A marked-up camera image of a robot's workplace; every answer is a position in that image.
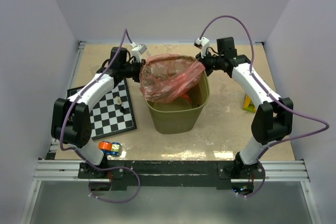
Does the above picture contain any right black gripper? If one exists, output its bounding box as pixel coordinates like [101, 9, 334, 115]
[192, 50, 224, 79]

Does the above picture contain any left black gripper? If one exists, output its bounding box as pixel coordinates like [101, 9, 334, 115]
[121, 59, 156, 83]

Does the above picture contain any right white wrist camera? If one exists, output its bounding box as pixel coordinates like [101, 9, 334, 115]
[194, 37, 210, 58]

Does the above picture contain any black white chessboard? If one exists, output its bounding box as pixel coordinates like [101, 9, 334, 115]
[67, 78, 138, 141]

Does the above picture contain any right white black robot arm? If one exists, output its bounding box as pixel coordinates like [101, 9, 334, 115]
[194, 37, 293, 178]

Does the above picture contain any orange blue toy car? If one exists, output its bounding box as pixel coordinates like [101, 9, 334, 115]
[98, 141, 122, 156]

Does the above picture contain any colourful toy block stack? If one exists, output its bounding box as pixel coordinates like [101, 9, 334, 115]
[243, 94, 257, 113]

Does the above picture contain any red plastic trash bag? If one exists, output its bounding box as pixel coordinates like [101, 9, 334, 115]
[140, 53, 205, 103]

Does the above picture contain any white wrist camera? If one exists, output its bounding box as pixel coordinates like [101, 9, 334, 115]
[130, 42, 147, 62]
[194, 37, 210, 58]

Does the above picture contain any olive green mesh trash bin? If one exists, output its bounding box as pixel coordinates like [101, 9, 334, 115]
[145, 71, 209, 134]

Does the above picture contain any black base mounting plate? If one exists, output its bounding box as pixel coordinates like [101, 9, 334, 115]
[78, 160, 265, 194]

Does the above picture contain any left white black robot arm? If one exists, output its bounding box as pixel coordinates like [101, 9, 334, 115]
[51, 43, 146, 178]

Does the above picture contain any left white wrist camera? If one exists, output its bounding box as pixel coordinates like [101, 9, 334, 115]
[130, 42, 147, 62]

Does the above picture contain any cream chess piece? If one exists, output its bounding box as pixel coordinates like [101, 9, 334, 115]
[115, 97, 122, 105]

